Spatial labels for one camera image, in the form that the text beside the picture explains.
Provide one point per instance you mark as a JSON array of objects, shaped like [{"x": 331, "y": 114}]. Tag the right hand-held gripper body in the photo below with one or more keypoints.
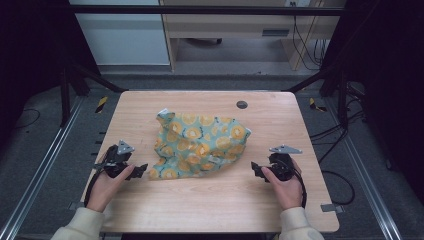
[{"x": 283, "y": 163}]

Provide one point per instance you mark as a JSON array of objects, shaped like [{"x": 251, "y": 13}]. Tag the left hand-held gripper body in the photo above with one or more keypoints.
[{"x": 115, "y": 159}]

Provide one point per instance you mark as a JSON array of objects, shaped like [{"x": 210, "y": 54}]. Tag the green orange-print cloth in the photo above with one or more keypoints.
[{"x": 196, "y": 145}]

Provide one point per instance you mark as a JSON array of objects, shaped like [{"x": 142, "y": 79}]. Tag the person's right hand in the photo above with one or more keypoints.
[{"x": 286, "y": 190}]

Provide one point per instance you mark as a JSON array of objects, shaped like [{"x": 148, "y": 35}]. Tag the person's left hand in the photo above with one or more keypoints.
[{"x": 108, "y": 187}]

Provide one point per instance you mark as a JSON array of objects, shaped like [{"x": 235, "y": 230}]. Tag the white cabinet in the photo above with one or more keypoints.
[{"x": 123, "y": 36}]

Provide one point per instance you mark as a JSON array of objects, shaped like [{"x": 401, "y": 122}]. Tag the grey metal table bracket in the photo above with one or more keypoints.
[{"x": 331, "y": 208}]

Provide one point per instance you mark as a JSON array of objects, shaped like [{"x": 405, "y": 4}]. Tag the aluminium floor rail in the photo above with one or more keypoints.
[
  {"x": 36, "y": 173},
  {"x": 366, "y": 176}
]

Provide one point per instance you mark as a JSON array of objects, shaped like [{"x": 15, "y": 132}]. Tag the black metal frame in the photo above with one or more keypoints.
[{"x": 71, "y": 76}]

